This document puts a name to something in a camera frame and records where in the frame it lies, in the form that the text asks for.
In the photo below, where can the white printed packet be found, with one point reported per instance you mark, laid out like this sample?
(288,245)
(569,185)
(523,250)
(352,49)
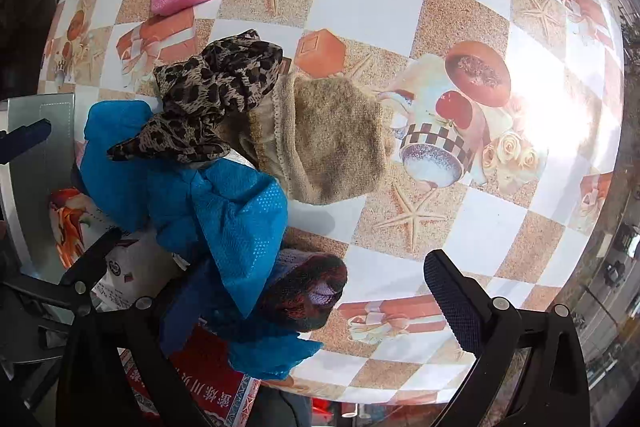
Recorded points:
(135,267)

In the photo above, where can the leopard print scarf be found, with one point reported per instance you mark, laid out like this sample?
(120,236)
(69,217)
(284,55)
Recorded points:
(215,82)

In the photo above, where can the silver metal box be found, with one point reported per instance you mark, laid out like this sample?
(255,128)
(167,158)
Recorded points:
(45,187)

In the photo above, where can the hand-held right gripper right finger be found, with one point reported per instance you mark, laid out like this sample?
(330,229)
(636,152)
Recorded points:
(450,297)

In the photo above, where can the parked car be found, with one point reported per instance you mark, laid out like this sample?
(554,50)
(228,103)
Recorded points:
(613,273)
(627,241)

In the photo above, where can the red patterned box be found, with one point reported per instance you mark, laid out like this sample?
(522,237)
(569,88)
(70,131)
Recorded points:
(210,382)

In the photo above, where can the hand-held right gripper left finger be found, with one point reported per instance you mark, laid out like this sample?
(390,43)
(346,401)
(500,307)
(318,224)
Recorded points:
(100,357)

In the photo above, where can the beige fuzzy towel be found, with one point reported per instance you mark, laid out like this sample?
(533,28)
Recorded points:
(325,142)

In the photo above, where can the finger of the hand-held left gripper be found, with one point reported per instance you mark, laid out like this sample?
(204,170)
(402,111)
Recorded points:
(25,134)

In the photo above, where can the blue nonwoven cloth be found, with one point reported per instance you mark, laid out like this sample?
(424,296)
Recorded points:
(220,217)

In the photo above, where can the maroon knit cloth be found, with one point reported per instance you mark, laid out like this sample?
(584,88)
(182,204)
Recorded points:
(305,287)

